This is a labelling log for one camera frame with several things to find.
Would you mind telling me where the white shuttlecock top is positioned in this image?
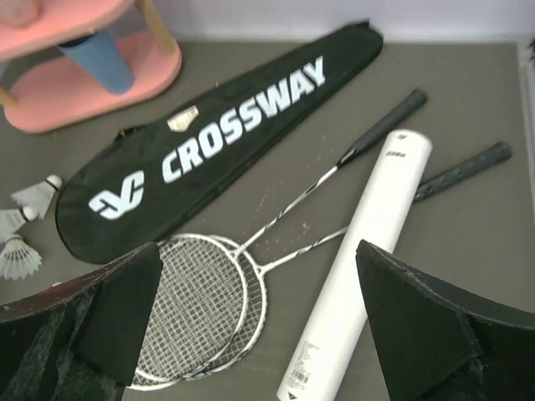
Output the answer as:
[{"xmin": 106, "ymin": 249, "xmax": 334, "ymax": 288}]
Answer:
[{"xmin": 10, "ymin": 175, "xmax": 63, "ymax": 220}]

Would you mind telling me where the blue cup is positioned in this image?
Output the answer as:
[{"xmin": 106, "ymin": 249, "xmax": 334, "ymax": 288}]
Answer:
[{"xmin": 57, "ymin": 30, "xmax": 134, "ymax": 94}]

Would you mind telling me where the white shuttlecock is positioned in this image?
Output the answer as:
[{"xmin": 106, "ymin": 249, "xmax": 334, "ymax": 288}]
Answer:
[
  {"xmin": 10, "ymin": 175, "xmax": 63, "ymax": 220},
  {"xmin": 1, "ymin": 234, "xmax": 42, "ymax": 280},
  {"xmin": 0, "ymin": 206, "xmax": 38, "ymax": 236}
]

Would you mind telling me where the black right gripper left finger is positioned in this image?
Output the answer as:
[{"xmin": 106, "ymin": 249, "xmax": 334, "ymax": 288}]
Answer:
[{"xmin": 1, "ymin": 242, "xmax": 162, "ymax": 400}]

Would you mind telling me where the black Crossway racket bag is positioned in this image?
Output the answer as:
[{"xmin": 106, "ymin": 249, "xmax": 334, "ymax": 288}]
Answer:
[{"xmin": 55, "ymin": 21, "xmax": 384, "ymax": 264}]

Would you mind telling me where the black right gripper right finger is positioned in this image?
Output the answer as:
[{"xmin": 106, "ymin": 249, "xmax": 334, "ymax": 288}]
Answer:
[{"xmin": 355, "ymin": 240, "xmax": 534, "ymax": 400}]

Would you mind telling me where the white shuttlecock tube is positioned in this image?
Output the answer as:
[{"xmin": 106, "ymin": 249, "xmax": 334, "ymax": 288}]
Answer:
[{"xmin": 275, "ymin": 129, "xmax": 434, "ymax": 401}]

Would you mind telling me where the upper silver badminton racket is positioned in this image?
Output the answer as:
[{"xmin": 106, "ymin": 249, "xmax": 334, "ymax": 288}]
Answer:
[{"xmin": 129, "ymin": 88, "xmax": 429, "ymax": 388}]

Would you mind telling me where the white shuttlecock bottom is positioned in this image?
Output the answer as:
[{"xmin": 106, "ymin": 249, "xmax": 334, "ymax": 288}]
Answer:
[{"xmin": 1, "ymin": 234, "xmax": 42, "ymax": 280}]

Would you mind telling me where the pink three-tier shelf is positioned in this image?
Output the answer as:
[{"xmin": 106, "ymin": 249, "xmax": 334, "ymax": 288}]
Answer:
[{"xmin": 1, "ymin": 1, "xmax": 182, "ymax": 134}]

